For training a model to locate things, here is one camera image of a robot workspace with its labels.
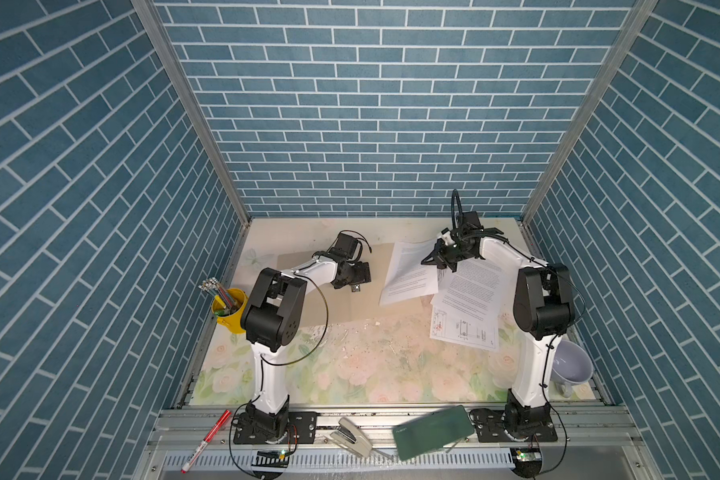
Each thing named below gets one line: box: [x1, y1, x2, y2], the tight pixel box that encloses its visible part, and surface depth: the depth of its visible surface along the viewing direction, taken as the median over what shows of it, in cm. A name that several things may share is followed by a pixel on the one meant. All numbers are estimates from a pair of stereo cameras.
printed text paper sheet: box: [379, 239, 439, 306], surface depth 98 cm
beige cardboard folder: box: [307, 243, 409, 329], surface depth 96 cm
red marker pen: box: [180, 410, 232, 474], surface depth 72 cm
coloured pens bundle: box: [198, 277, 241, 316], surface depth 84 cm
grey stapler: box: [329, 417, 373, 458], surface depth 72 cm
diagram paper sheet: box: [430, 303, 499, 351], surface depth 93 cm
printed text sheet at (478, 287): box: [430, 258, 512, 318], surface depth 101 cm
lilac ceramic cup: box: [551, 340, 594, 398], surface depth 81 cm
